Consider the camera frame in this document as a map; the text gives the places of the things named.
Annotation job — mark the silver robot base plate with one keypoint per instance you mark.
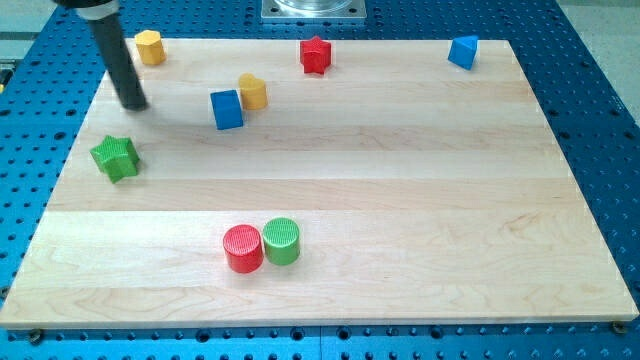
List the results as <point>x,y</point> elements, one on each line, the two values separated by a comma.
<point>312,9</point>

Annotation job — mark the red star block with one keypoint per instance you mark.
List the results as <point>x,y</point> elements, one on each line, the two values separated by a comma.
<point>315,55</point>

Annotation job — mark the blue cube block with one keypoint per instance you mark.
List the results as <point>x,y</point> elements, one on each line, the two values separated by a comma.
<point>226,109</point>

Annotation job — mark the yellow hexagon block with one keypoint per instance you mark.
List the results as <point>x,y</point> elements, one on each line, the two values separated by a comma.
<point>150,47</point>

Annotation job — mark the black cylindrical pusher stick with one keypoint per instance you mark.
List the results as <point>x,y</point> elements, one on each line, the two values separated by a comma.
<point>102,19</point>

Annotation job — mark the yellow heart block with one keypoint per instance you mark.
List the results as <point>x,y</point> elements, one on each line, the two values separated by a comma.
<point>253,92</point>

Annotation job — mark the wooden board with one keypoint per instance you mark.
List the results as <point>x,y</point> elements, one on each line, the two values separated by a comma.
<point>424,194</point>

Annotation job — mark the blue triangle block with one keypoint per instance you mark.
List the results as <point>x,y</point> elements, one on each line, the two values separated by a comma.
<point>463,50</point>

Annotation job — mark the green star block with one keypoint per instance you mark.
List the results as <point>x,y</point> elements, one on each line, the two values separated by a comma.
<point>116,157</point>

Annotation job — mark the green cylinder block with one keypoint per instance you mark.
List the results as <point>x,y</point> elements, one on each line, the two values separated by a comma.
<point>281,237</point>

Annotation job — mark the blue perforated metal table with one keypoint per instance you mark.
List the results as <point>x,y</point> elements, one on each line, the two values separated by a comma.
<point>49,95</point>

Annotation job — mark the red cylinder block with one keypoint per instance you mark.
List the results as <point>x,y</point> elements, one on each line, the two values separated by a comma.
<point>243,248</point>

